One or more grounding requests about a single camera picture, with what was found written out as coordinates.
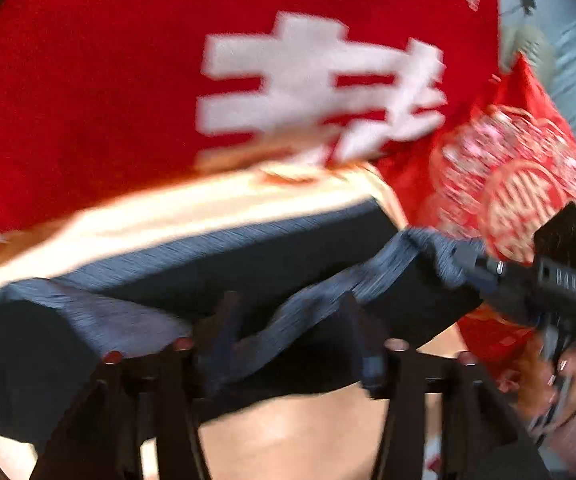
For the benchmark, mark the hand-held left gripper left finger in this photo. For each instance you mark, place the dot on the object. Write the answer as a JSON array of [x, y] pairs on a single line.
[[220, 327]]

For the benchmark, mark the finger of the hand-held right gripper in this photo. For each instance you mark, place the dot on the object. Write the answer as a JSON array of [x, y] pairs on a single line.
[[472, 260]]

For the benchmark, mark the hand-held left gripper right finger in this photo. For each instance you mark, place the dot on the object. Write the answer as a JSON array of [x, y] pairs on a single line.
[[365, 345]]

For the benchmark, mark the dark navy pants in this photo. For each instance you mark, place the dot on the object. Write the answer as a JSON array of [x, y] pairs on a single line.
[[43, 360]]

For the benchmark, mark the person's right hand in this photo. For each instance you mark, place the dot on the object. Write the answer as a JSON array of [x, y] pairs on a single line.
[[562, 367]]

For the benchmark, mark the red embroidered floral quilt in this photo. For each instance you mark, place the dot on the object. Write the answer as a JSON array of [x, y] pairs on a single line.
[[507, 170]]

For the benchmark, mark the peach patterned bed sheet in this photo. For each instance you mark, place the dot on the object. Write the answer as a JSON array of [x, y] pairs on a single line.
[[168, 215]]

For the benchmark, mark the red blanket white characters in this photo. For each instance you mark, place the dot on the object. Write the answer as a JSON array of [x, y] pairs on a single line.
[[93, 85]]

